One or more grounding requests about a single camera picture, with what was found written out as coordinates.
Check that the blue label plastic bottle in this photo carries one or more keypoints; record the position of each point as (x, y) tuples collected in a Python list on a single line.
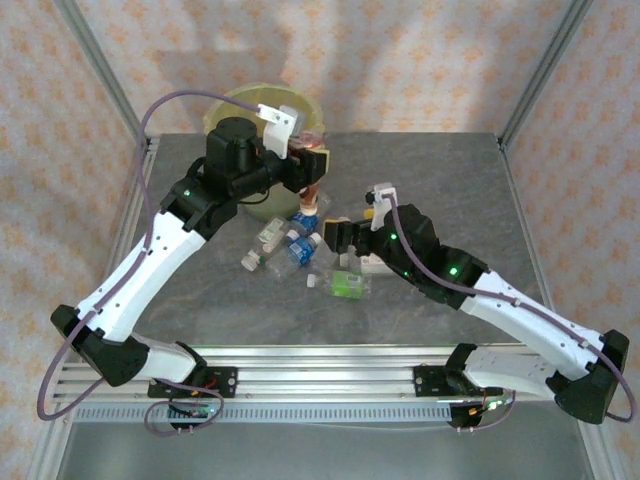
[(300, 250), (305, 222)]

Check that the clear bottle white green label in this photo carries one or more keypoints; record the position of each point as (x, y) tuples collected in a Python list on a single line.
[(270, 232)]

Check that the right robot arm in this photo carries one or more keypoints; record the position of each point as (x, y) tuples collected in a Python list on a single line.
[(525, 315)]

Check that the aluminium frame post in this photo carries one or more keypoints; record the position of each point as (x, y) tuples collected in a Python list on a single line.
[(547, 65), (100, 65)]

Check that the aluminium base rail beam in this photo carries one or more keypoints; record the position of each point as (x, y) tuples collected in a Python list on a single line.
[(325, 372)]

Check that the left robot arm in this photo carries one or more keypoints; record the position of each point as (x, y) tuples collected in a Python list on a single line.
[(140, 270)]

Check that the yellow plastic bin liner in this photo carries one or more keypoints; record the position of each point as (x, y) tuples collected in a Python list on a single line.
[(314, 117)]

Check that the small circuit board green light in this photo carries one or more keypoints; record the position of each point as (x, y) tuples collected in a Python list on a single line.
[(197, 411), (490, 406)]

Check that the aluminium frame leg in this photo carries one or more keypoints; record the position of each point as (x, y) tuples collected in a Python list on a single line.
[(597, 445), (50, 445)]

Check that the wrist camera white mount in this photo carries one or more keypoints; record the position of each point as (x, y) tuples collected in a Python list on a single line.
[(277, 132), (382, 200)]

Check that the yellow-green plastic bin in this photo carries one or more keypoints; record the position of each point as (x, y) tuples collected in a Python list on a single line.
[(270, 210)]

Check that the pinkish brown plastic bottle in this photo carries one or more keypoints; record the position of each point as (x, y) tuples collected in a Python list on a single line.
[(310, 200)]

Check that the aluminium side rail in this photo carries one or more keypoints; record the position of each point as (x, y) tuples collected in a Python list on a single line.
[(520, 210), (127, 210)]

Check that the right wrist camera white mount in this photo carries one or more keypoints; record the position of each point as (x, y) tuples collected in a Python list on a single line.
[(382, 200)]

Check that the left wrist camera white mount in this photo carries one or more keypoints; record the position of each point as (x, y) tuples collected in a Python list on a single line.
[(277, 132)]

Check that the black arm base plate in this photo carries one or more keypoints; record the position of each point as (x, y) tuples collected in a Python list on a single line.
[(427, 382), (225, 382)]

